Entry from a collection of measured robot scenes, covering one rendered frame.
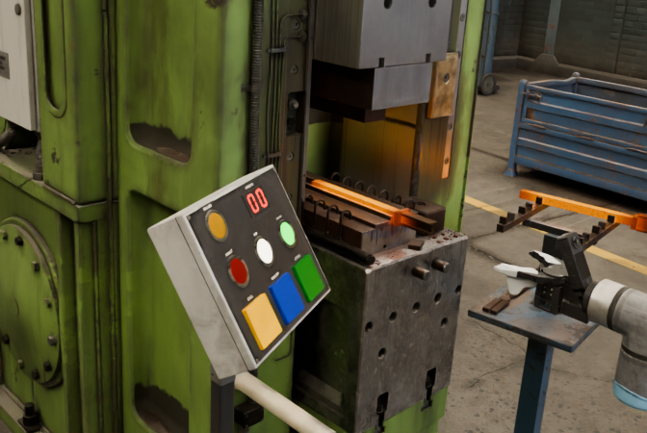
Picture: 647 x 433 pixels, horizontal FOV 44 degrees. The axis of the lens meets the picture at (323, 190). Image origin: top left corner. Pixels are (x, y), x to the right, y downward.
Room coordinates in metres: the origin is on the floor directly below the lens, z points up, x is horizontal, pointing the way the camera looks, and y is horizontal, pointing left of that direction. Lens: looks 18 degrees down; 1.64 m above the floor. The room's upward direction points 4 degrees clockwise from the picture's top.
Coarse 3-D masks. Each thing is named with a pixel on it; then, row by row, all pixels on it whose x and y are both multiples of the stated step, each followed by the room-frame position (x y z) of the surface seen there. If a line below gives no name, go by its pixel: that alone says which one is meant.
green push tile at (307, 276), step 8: (304, 256) 1.42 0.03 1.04; (296, 264) 1.38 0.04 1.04; (304, 264) 1.40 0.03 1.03; (312, 264) 1.42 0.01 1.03; (296, 272) 1.36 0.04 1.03; (304, 272) 1.38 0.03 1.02; (312, 272) 1.40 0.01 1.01; (304, 280) 1.37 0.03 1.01; (312, 280) 1.39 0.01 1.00; (320, 280) 1.41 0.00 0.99; (304, 288) 1.36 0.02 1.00; (312, 288) 1.38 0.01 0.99; (320, 288) 1.40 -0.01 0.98; (304, 296) 1.35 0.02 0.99; (312, 296) 1.36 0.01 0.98
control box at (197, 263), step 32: (224, 192) 1.31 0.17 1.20; (160, 224) 1.19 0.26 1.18; (192, 224) 1.19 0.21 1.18; (256, 224) 1.34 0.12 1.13; (160, 256) 1.19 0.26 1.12; (192, 256) 1.17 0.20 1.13; (224, 256) 1.21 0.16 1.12; (256, 256) 1.29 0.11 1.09; (288, 256) 1.37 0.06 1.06; (192, 288) 1.17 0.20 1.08; (224, 288) 1.17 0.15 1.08; (256, 288) 1.24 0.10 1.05; (192, 320) 1.17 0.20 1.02; (224, 320) 1.15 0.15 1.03; (224, 352) 1.15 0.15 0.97; (256, 352) 1.15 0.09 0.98
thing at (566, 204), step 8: (520, 192) 2.24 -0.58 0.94; (528, 192) 2.22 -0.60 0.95; (536, 192) 2.23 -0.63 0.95; (544, 200) 2.19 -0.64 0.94; (552, 200) 2.18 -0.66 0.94; (560, 200) 2.17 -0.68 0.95; (568, 200) 2.17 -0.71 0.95; (560, 208) 2.16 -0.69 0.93; (568, 208) 2.15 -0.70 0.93; (576, 208) 2.14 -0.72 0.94; (584, 208) 2.12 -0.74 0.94; (592, 208) 2.11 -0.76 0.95; (600, 208) 2.12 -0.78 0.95; (600, 216) 2.10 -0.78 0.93; (616, 216) 2.07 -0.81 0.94; (624, 216) 2.06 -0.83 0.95; (632, 216) 2.06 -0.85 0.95; (640, 216) 2.04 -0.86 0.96; (632, 224) 2.04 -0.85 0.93; (640, 224) 2.04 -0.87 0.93
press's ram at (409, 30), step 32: (320, 0) 1.79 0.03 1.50; (352, 0) 1.71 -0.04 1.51; (384, 0) 1.74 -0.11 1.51; (416, 0) 1.81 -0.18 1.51; (448, 0) 1.89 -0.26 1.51; (320, 32) 1.78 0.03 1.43; (352, 32) 1.71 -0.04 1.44; (384, 32) 1.74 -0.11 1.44; (416, 32) 1.82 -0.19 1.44; (448, 32) 1.90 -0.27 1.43; (352, 64) 1.70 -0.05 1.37; (384, 64) 1.75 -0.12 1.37
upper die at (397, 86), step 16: (320, 64) 1.85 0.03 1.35; (336, 64) 1.81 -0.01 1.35; (416, 64) 1.82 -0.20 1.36; (320, 80) 1.85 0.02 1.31; (336, 80) 1.81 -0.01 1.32; (352, 80) 1.77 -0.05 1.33; (368, 80) 1.74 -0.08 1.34; (384, 80) 1.75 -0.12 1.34; (400, 80) 1.79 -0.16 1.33; (416, 80) 1.83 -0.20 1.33; (320, 96) 1.85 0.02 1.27; (336, 96) 1.81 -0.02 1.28; (352, 96) 1.77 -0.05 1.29; (368, 96) 1.73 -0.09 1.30; (384, 96) 1.75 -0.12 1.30; (400, 96) 1.79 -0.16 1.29; (416, 96) 1.83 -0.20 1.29
